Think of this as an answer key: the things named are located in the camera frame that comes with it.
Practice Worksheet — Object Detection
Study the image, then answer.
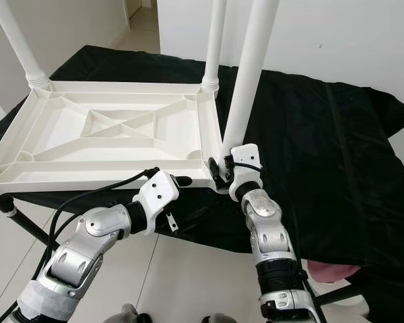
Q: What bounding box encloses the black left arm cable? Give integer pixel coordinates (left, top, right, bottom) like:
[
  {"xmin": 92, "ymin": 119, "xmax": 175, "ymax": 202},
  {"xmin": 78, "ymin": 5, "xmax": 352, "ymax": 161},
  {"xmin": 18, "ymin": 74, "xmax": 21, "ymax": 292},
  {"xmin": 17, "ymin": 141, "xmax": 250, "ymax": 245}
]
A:
[{"xmin": 0, "ymin": 167, "xmax": 160, "ymax": 323}]

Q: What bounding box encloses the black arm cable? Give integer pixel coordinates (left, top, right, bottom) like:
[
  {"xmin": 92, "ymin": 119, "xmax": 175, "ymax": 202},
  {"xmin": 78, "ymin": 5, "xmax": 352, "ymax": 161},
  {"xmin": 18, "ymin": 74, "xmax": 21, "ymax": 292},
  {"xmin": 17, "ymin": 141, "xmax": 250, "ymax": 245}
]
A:
[
  {"xmin": 232, "ymin": 161, "xmax": 310, "ymax": 297},
  {"xmin": 0, "ymin": 167, "xmax": 160, "ymax": 323}
]

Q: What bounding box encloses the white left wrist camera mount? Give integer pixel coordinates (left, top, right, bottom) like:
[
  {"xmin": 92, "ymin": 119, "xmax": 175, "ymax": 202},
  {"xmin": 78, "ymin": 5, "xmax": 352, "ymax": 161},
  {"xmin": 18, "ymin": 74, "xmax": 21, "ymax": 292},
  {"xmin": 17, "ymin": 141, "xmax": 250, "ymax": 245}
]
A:
[{"xmin": 135, "ymin": 170, "xmax": 180, "ymax": 233}]

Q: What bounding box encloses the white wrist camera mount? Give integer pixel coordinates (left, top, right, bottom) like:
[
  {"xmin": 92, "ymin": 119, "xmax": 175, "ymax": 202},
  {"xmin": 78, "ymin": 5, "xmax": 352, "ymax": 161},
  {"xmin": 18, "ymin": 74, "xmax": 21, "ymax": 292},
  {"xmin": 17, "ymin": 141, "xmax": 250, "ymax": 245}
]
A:
[
  {"xmin": 228, "ymin": 143, "xmax": 263, "ymax": 201},
  {"xmin": 135, "ymin": 170, "xmax": 180, "ymax": 233}
]

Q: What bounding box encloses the grey right robot leg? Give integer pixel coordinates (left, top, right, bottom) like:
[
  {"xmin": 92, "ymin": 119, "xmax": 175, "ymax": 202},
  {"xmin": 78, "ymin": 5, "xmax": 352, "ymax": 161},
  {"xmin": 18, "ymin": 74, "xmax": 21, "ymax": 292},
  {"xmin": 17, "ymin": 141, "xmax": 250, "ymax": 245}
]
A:
[{"xmin": 205, "ymin": 312, "xmax": 240, "ymax": 323}]

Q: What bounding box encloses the white plastic table leg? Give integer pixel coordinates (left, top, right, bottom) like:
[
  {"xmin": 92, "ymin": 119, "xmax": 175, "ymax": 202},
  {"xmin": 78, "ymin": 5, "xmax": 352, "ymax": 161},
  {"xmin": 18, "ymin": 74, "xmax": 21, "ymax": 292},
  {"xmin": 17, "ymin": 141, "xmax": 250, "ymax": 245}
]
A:
[
  {"xmin": 221, "ymin": 0, "xmax": 280, "ymax": 159},
  {"xmin": 202, "ymin": 0, "xmax": 228, "ymax": 94},
  {"xmin": 0, "ymin": 0, "xmax": 51, "ymax": 89}
]

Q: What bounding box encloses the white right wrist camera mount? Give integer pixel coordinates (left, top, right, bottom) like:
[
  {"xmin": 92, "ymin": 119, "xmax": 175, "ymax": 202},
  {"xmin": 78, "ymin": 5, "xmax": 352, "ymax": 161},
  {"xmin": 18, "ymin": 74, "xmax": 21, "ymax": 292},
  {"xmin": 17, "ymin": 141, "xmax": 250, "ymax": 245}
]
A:
[{"xmin": 228, "ymin": 143, "xmax": 263, "ymax": 201}]

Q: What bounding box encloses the pink cloth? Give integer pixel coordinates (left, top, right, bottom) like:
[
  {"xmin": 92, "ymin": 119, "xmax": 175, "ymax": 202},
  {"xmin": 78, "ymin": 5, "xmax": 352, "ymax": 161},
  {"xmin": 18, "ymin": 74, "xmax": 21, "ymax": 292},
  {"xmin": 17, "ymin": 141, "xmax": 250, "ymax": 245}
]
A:
[{"xmin": 306, "ymin": 261, "xmax": 361, "ymax": 283}]

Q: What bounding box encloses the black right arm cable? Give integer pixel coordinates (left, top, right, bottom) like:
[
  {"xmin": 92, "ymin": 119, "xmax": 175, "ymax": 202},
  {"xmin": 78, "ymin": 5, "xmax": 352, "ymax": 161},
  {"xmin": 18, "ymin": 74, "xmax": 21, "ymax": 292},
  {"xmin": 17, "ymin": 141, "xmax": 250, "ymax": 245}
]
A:
[{"xmin": 232, "ymin": 161, "xmax": 310, "ymax": 297}]

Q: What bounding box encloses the white plastic table top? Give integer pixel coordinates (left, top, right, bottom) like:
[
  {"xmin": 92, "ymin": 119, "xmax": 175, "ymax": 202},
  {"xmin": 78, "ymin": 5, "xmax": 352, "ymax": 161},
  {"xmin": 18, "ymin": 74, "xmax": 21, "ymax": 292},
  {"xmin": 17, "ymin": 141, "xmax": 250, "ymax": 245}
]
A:
[{"xmin": 0, "ymin": 81, "xmax": 224, "ymax": 201}]

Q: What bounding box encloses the black metal table leg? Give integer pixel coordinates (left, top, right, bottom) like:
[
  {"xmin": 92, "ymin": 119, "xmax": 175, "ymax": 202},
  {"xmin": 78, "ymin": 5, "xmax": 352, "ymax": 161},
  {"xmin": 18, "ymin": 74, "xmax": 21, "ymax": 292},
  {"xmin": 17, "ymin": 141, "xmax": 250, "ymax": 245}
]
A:
[
  {"xmin": 316, "ymin": 283, "xmax": 364, "ymax": 305},
  {"xmin": 0, "ymin": 201, "xmax": 58, "ymax": 246}
]

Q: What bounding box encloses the black table cloth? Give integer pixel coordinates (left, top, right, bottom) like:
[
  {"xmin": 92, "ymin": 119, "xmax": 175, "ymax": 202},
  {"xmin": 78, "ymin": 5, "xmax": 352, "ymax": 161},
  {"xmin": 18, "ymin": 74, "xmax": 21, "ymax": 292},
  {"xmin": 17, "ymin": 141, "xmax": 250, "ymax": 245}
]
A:
[{"xmin": 0, "ymin": 44, "xmax": 404, "ymax": 323}]

